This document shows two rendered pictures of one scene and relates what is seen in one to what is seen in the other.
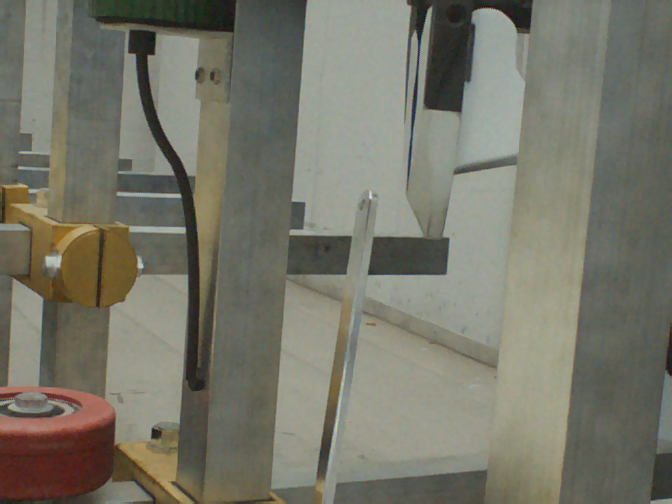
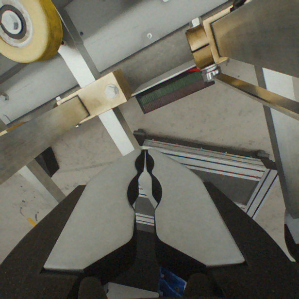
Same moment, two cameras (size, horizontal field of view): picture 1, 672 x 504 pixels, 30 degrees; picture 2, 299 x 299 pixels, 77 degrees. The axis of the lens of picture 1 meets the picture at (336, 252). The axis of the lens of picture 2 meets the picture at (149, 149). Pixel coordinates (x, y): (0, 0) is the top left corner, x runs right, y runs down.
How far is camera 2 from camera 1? 0.53 m
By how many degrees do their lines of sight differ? 89
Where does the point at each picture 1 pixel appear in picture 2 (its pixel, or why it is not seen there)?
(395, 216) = not seen: outside the picture
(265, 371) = (231, 51)
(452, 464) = (286, 136)
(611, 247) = not seen: outside the picture
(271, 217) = (261, 50)
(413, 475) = (273, 119)
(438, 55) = (49, 219)
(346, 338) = (268, 100)
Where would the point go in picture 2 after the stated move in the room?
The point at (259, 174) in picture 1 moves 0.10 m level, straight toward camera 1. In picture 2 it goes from (274, 35) to (62, 39)
